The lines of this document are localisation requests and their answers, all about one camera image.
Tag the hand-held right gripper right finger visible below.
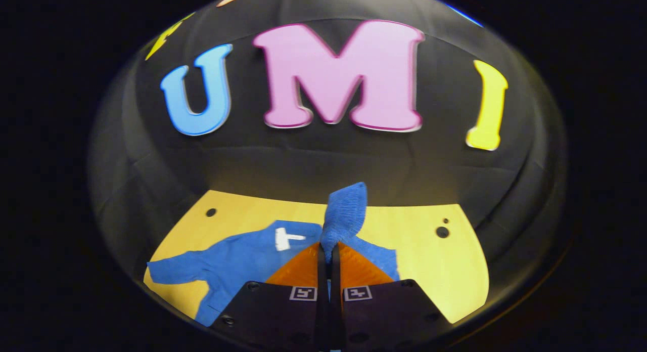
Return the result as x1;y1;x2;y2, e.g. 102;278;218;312
331;242;453;352

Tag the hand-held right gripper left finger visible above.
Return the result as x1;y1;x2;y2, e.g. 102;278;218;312
210;242;330;352

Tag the blue button shirt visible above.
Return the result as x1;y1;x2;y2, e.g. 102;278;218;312
147;182;400;327

